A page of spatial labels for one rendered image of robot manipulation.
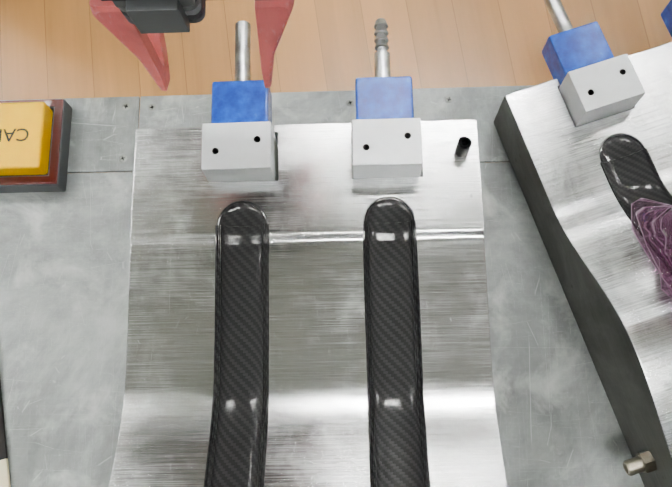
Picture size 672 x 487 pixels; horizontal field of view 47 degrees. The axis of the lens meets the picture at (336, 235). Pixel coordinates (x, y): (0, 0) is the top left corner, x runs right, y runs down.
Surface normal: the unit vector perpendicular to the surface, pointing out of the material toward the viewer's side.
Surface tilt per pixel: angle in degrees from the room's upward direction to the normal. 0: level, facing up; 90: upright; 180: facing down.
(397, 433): 23
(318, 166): 0
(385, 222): 2
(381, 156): 0
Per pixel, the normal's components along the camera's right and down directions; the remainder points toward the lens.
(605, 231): -0.15, -0.61
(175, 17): 0.02, 0.99
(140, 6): -0.03, -0.14
